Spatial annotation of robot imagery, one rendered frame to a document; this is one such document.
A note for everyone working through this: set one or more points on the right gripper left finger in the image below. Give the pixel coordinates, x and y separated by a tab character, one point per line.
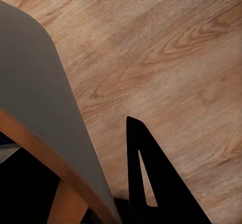
27	189

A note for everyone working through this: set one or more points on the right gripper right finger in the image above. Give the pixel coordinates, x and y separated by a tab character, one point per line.
176	204

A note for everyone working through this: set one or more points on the can of soda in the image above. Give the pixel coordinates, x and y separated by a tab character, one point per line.
7	147

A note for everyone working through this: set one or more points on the trash can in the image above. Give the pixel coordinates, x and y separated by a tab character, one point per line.
39	112

